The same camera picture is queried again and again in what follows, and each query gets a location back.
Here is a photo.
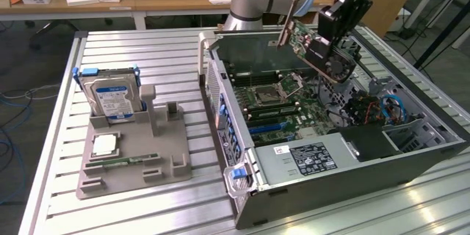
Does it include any black open PC case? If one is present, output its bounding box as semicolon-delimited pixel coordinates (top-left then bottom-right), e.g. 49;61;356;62
198;23;470;230

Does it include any blue expansion slot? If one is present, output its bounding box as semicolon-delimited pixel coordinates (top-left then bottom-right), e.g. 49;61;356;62
249;123;282;135

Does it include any blue case latch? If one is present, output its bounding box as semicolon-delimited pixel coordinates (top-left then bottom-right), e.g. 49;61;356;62
230;167;246;181

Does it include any CPU socket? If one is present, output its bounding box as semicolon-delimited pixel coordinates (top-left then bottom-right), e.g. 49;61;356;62
253;85;285;107

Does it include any graphics card with black fan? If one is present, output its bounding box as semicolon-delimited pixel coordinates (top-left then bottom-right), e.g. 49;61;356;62
277;0;364;84

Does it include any red wire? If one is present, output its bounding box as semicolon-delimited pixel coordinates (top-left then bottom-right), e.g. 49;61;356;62
366;101;384;123

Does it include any black chair base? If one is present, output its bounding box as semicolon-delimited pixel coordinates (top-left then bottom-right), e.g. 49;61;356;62
25;19;81;51

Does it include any grey power supply unit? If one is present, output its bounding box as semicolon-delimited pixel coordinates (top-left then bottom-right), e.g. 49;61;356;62
256;133;360;186

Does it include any blue floor cable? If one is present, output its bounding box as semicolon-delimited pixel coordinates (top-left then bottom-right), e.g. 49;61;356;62
0;91;33;205

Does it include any wooden desk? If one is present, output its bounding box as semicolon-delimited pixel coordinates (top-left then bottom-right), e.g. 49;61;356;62
0;0;336;31

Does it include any green loose RAM stick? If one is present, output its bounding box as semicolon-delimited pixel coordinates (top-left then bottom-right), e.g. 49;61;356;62
86;155;159;170

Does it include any grey disk bay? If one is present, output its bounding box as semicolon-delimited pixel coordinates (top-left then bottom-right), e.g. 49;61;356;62
381;118;448;155

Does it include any open socket cover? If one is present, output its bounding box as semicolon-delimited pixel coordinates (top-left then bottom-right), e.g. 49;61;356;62
280;72;306;95

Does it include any silver CPU chip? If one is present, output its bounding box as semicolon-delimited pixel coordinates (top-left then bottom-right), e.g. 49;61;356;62
91;135;119;156

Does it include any wooden cabinet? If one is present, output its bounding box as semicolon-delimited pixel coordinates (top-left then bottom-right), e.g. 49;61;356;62
314;0;428;38

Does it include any black slanted stand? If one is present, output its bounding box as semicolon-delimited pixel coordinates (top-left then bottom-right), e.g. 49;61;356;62
413;0;470;70

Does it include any hard disk in blue carrier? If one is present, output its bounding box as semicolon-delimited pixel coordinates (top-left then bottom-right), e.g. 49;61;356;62
71;65;145;125

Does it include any grey plastic parts rack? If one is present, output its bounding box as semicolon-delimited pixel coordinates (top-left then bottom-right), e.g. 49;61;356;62
75;83;193;200

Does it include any blue wire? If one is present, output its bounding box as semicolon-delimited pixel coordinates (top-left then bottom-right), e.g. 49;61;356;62
380;95;408;122

